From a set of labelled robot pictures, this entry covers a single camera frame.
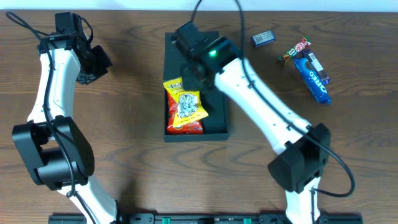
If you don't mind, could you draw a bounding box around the yellow Hacks candy bag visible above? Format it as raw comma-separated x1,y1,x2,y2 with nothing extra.
163,77,208,126

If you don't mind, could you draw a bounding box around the red snack bag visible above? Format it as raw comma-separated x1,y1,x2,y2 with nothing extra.
166,93,203,135

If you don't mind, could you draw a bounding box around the dark green gift box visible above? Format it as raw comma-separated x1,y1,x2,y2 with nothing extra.
163,32,229,142

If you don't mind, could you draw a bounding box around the red green chocolate bar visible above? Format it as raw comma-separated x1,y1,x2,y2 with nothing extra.
278,36,312,63

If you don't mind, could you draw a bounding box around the dark blue wafer bar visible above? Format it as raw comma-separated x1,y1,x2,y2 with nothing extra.
302,49,330,85

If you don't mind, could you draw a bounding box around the blue Oreo cookie pack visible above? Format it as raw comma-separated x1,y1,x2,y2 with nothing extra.
294,57,331,105

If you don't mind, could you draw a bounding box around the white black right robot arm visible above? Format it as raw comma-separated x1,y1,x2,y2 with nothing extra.
173,37,331,223

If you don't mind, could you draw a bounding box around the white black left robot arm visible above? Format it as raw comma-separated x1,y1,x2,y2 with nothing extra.
12,30,121,223

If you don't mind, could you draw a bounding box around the small blue candy box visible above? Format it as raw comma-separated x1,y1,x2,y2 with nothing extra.
251,30,276,47

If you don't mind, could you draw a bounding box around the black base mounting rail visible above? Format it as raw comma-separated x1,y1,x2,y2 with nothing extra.
48,212,364,224

